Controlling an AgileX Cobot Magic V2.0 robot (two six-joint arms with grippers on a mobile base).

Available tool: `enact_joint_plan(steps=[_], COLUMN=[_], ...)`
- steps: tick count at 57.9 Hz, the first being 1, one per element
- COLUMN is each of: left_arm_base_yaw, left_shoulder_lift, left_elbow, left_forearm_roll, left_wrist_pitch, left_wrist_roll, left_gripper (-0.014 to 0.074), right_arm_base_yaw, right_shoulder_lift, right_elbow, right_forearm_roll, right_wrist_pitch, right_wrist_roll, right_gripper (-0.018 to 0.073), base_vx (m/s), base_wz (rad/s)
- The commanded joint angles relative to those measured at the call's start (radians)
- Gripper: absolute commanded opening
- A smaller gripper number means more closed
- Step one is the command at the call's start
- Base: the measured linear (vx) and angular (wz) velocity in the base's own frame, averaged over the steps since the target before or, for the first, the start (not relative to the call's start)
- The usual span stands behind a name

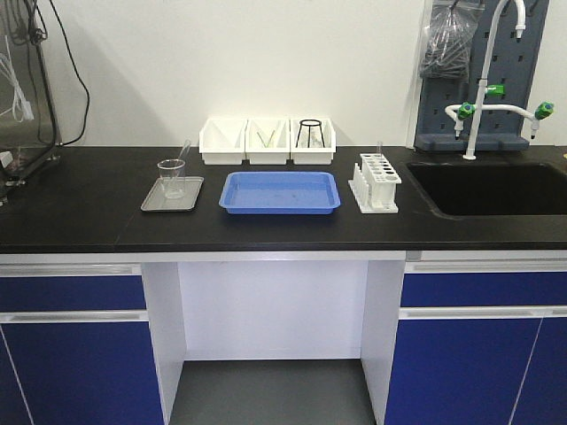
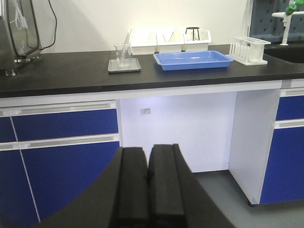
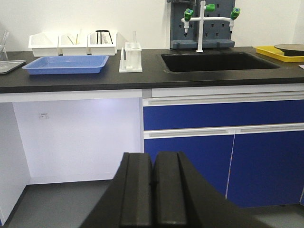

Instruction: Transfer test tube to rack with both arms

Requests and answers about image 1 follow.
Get clear glass test tube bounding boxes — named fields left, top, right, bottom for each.
left=166, top=139, right=191, bottom=198

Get white test tube rack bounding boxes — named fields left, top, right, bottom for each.
left=348, top=153, right=401, bottom=213

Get test tube in rack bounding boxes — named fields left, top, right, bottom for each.
left=377, top=140, right=384, bottom=161

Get grey pegboard drying rack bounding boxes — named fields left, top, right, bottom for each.
left=414, top=1, right=549, bottom=151

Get blue plastic tray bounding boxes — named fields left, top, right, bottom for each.
left=219, top=171, right=341, bottom=214

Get white middle storage bin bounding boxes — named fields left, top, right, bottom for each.
left=245, top=118, right=291, bottom=165

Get white storage bin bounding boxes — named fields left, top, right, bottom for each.
left=290, top=117, right=337, bottom=165
left=245, top=118, right=291, bottom=165
left=199, top=118, right=247, bottom=166

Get white right storage bin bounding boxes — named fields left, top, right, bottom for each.
left=290, top=117, right=337, bottom=165

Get clear glassware in bin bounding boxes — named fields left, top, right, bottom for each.
left=304, top=133, right=325, bottom=149

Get green yellow plastic sticks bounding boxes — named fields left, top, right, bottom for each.
left=256, top=129, right=276, bottom=149

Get white left storage bin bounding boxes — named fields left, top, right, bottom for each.
left=199, top=118, right=247, bottom=166

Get clear glass beaker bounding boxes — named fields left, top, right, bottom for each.
left=157, top=158, right=185, bottom=199

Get grey metal tray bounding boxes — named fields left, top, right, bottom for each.
left=141, top=176, right=204, bottom=212

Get black lab sink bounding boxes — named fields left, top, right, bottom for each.
left=408, top=163, right=566, bottom=216

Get white gooseneck lab faucet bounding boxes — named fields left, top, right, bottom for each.
left=445, top=0, right=555, bottom=160

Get blue right cabinet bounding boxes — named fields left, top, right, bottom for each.
left=384, top=267, right=566, bottom=424

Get blue cabinet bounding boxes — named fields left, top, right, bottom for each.
left=384, top=267, right=566, bottom=424
left=1, top=265, right=166, bottom=424

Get blue left cabinet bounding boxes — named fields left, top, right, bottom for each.
left=1, top=265, right=166, bottom=424

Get clear plastic bag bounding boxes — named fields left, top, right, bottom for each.
left=419, top=1, right=485, bottom=81

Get black wire tripod stand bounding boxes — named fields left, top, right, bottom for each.
left=295, top=119, right=326, bottom=149

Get metal frame equipment left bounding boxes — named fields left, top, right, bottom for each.
left=1, top=1, right=61, bottom=205

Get black hanging cable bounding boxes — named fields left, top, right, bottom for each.
left=47, top=0, right=90, bottom=147

